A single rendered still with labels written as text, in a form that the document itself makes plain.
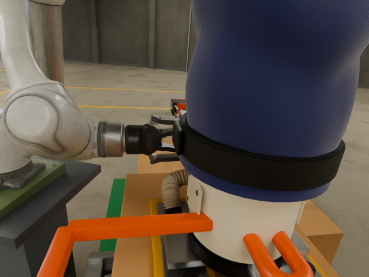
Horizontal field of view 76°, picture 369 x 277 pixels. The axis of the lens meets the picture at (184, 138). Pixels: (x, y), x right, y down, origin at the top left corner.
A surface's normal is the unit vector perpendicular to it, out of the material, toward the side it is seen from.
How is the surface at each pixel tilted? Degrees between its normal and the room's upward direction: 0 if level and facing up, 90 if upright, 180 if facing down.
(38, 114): 68
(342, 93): 75
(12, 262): 90
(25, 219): 0
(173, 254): 0
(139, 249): 0
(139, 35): 90
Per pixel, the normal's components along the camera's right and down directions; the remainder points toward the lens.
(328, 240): 0.16, 0.38
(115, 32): -0.21, 0.36
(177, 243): 0.07, -0.93
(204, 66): -0.85, -0.07
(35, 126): 0.24, -0.02
